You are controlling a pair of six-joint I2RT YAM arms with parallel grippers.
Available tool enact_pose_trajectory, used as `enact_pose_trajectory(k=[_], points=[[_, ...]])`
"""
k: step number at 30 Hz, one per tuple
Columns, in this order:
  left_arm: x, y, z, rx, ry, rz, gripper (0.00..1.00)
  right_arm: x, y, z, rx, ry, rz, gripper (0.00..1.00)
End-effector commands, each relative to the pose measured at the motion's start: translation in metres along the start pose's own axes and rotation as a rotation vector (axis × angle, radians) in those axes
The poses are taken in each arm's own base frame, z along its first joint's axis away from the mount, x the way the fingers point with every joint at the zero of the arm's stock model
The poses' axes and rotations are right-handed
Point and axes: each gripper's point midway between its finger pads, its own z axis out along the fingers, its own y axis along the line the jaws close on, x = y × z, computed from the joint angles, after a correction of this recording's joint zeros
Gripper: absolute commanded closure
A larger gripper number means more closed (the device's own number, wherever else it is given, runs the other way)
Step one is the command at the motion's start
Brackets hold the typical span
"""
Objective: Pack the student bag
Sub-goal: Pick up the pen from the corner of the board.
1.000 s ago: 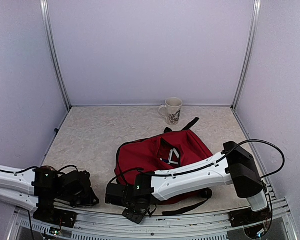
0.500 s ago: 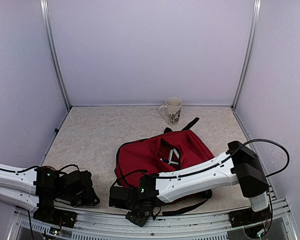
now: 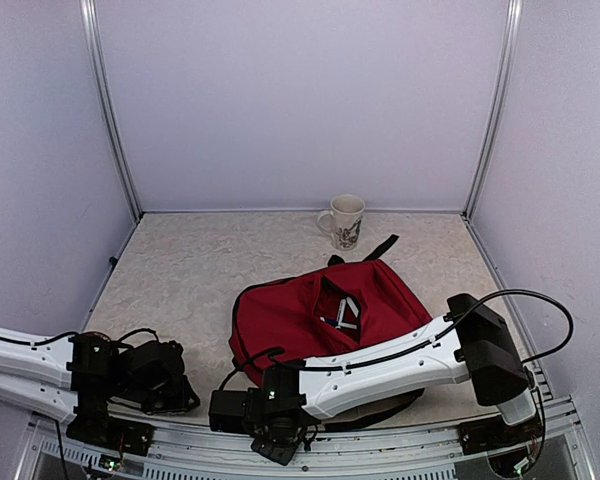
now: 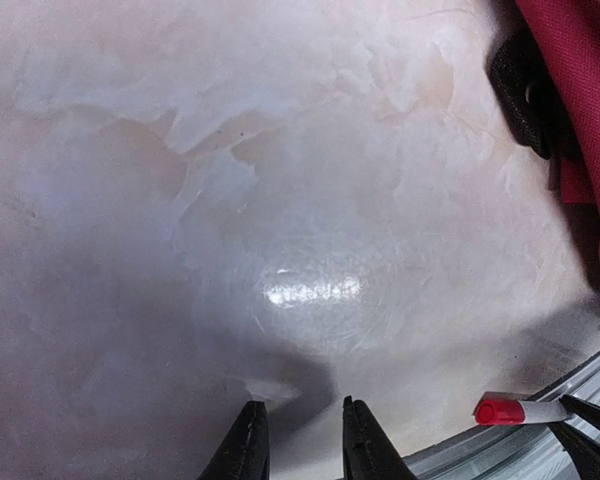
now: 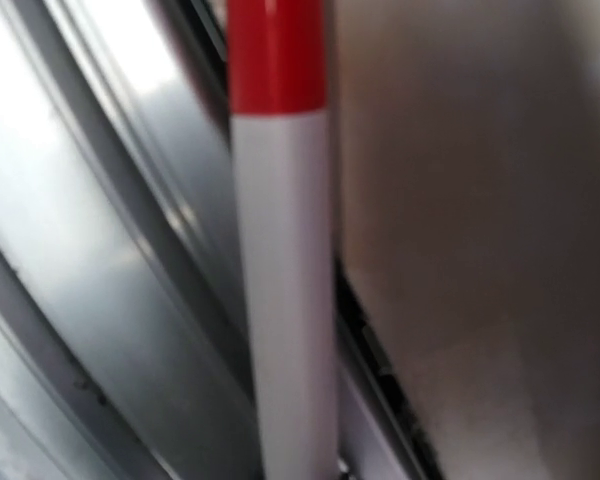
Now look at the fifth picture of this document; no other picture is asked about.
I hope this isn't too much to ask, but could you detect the front aluminium rail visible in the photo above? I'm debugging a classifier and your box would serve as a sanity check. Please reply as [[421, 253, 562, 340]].
[[0, 0, 431, 480]]

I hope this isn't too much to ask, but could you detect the red cap marker long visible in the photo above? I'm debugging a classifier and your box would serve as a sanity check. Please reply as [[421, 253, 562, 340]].
[[227, 1, 339, 479]]

